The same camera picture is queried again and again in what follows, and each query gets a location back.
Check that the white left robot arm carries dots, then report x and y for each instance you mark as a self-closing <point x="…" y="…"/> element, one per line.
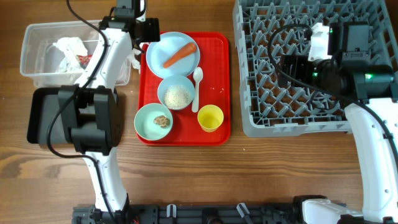
<point x="116" y="32"/>

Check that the black waste tray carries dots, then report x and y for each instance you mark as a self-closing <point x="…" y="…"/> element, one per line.
<point x="43" y="115"/>

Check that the large white napkin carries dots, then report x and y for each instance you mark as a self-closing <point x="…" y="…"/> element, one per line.
<point x="70" y="46"/>

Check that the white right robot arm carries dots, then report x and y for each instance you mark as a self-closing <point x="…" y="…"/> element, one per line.
<point x="339" y="64"/>

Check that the orange carrot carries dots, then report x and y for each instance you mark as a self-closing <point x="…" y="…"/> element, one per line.
<point x="185" y="51"/>

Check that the yellow plastic cup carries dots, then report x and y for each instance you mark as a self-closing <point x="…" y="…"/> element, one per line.
<point x="210" y="118"/>

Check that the white plastic spoon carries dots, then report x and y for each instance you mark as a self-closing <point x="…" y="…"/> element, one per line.
<point x="197" y="77"/>

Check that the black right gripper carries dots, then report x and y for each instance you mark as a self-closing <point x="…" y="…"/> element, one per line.
<point x="298" y="63"/>

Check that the white rice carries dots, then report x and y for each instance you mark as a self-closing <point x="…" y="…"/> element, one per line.
<point x="177" y="97"/>

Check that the small twisted white napkin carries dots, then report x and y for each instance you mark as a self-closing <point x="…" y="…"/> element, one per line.
<point x="135" y="59"/>

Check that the light blue plate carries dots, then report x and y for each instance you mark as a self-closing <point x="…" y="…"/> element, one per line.
<point x="170" y="43"/>

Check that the red snack wrapper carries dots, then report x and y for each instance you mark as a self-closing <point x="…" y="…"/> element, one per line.
<point x="83" y="60"/>

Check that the clear plastic waste bin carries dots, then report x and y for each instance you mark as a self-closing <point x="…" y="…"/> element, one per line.
<point x="44" y="61"/>

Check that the mint green bowl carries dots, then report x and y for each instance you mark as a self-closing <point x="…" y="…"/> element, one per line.
<point x="144" y="122"/>

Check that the brown food scrap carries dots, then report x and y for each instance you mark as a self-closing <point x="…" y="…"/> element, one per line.
<point x="162" y="121"/>

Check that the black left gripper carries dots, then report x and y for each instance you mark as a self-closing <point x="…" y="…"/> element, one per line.
<point x="155" y="35"/>

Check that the light blue bowl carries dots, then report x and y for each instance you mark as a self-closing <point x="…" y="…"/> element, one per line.
<point x="171" y="81"/>

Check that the grey dishwasher rack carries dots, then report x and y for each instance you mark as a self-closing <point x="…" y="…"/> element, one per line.
<point x="269" y="110"/>

